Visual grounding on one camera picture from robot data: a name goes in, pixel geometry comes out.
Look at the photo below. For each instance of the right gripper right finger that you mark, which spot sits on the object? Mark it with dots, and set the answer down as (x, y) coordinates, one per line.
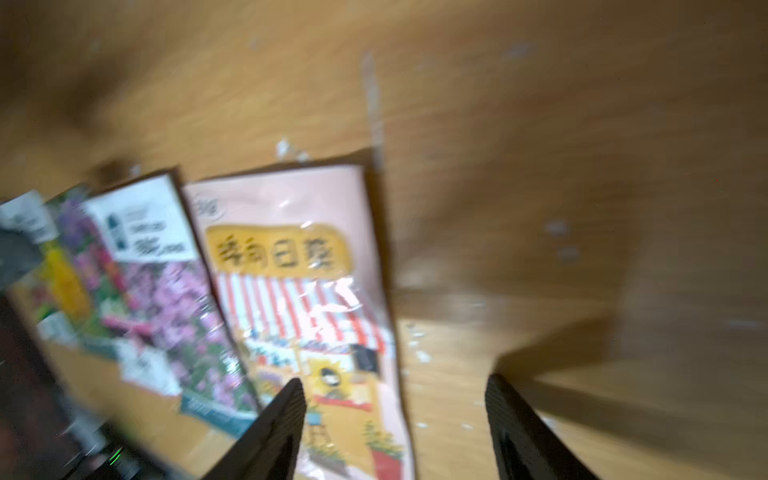
(524, 446)

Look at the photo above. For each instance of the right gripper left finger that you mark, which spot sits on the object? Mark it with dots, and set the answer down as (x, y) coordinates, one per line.
(269, 449)

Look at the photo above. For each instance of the purple flower seed packet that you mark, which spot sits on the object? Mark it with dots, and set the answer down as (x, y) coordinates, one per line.
(137, 255)

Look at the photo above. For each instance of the pink aster seed packet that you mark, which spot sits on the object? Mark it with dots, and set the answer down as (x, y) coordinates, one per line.
(62, 308)

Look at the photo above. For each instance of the pink striped shop seed packet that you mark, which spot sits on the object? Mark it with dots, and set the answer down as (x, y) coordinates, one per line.
(295, 260)

